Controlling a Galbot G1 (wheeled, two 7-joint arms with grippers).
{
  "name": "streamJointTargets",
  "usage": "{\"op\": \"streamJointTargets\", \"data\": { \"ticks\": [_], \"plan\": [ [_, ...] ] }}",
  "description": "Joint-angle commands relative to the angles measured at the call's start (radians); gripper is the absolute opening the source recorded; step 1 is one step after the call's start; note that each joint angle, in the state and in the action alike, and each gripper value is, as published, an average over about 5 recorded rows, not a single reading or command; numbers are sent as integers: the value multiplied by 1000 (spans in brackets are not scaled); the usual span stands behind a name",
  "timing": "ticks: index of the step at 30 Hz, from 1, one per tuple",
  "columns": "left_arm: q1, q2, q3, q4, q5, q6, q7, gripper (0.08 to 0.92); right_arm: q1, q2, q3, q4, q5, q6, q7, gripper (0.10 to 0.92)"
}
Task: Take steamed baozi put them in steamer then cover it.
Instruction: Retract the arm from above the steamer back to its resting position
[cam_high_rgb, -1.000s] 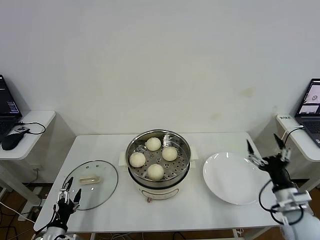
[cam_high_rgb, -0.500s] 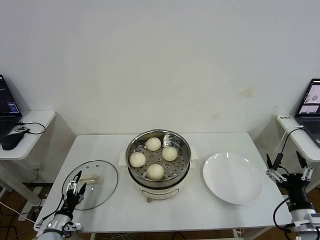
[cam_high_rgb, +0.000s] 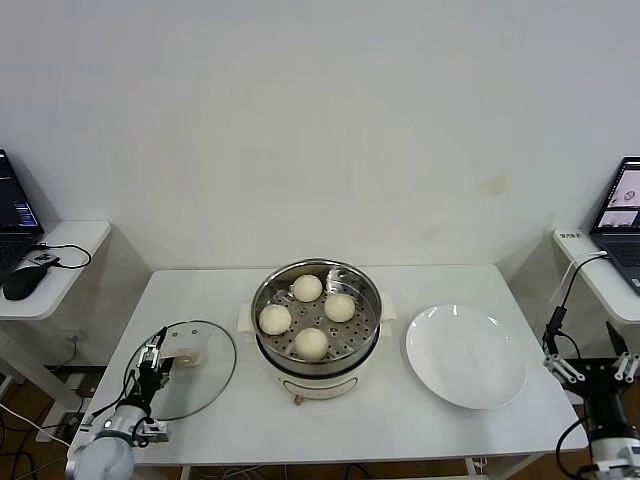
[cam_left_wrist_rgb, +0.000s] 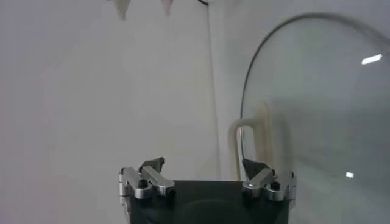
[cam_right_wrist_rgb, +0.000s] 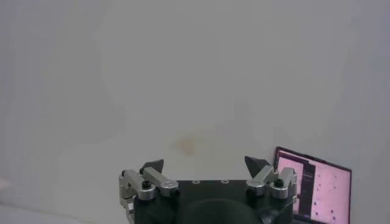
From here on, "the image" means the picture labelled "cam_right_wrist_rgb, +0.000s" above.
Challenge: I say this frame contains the grey laptop with camera views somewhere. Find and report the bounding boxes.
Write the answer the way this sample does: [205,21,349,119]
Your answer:
[273,146,353,224]

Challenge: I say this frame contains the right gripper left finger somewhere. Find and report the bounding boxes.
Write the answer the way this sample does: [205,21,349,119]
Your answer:
[118,158,180,208]

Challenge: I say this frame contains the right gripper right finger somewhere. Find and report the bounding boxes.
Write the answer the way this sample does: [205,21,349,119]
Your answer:
[244,155,299,201]

